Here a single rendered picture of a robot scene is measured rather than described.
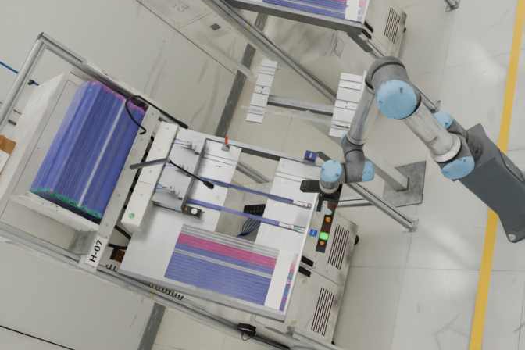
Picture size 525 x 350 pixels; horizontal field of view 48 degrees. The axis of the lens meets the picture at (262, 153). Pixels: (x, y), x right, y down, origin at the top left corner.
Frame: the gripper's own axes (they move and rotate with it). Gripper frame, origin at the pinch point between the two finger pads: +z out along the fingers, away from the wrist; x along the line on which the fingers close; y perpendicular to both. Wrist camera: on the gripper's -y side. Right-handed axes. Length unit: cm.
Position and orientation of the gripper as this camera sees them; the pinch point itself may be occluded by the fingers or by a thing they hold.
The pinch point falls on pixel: (320, 201)
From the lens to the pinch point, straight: 245.3
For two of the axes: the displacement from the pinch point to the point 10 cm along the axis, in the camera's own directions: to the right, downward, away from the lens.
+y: 9.6, 2.4, -1.5
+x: 2.8, -8.8, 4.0
